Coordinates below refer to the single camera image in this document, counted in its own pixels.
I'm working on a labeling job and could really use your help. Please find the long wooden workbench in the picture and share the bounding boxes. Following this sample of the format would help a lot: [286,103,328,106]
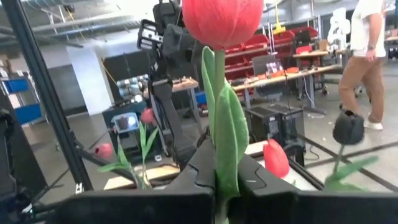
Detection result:
[231,63,343,110]

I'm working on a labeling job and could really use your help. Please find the bright red artificial tulip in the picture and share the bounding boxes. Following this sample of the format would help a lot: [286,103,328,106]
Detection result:
[262,138,292,180]
[182,0,265,224]

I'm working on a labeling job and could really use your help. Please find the small clear glass vase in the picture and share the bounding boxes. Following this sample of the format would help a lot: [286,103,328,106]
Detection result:
[132,164,154,190]

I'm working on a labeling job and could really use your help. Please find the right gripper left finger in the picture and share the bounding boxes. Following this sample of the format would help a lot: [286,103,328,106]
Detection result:
[58,139,218,224]

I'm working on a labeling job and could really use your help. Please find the white humanoid robot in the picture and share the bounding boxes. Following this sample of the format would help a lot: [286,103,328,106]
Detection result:
[326,6,352,52]

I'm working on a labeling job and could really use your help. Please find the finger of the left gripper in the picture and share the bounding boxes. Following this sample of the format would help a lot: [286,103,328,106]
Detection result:
[137,19,164,51]

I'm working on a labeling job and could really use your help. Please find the maroon artificial tulip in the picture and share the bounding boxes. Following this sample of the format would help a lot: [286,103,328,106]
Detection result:
[94,142,141,181]
[138,108,161,175]

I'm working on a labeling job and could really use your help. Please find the person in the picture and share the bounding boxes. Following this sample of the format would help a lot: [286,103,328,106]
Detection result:
[338,0,389,131]

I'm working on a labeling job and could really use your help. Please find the red storage bin shelf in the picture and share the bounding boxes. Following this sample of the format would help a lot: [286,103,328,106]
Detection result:
[223,26,320,78]

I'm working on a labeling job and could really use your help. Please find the person's hand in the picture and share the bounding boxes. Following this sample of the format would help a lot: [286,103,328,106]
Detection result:
[364,49,377,63]

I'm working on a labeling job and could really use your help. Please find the black artificial tulip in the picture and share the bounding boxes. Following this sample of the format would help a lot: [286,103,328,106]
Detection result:
[323,109,380,192]

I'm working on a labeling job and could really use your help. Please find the black equipment boxes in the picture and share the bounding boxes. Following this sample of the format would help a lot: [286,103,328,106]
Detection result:
[244,103,307,167]

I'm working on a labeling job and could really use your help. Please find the blue storage bins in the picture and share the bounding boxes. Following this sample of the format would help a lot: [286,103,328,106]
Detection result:
[0,76,43,125]

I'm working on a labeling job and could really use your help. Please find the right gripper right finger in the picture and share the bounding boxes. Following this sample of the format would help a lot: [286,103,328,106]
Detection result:
[238,154,398,224]

